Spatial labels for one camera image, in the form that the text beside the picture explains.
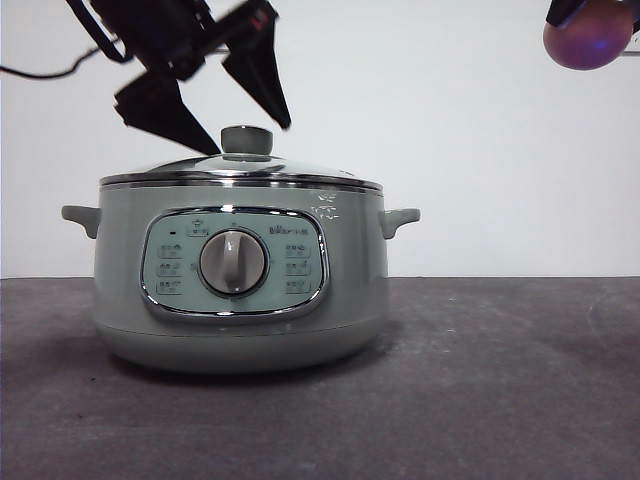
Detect brown egg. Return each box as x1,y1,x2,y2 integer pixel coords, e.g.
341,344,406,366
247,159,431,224
543,0,634,70

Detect glass lid with green knob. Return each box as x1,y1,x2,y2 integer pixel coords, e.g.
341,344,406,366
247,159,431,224
98,125,384,190

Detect thin black cable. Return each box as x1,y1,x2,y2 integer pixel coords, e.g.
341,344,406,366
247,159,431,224
0,42,132,80

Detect sage green electric cooking pot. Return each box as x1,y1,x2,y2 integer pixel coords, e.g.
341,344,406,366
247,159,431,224
60,180,421,375

